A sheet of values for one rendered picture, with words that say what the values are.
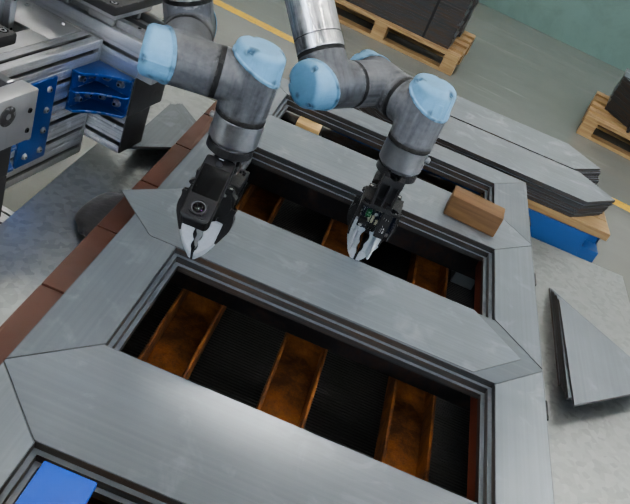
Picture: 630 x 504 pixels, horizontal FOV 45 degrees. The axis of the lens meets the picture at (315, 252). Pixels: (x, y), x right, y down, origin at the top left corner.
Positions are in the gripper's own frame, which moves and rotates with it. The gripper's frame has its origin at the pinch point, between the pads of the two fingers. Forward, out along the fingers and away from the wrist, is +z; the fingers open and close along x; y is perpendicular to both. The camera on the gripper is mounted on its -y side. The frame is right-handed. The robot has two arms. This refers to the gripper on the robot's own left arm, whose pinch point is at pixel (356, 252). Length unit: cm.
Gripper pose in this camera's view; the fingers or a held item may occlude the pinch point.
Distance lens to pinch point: 139.1
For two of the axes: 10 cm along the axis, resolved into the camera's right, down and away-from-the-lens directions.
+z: -3.4, 7.8, 5.3
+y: -2.0, 4.9, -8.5
